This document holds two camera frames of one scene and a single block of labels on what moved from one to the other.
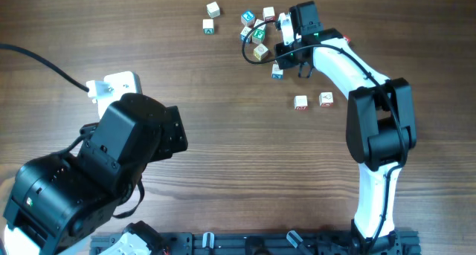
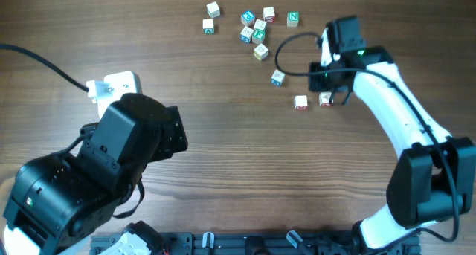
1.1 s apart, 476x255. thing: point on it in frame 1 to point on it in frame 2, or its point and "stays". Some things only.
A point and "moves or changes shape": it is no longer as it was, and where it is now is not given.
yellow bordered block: (260, 51) stays
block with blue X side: (277, 72) moves or changes shape
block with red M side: (300, 102) stays
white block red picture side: (326, 99) stays
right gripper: (280, 54) to (315, 85)
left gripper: (178, 143) stays
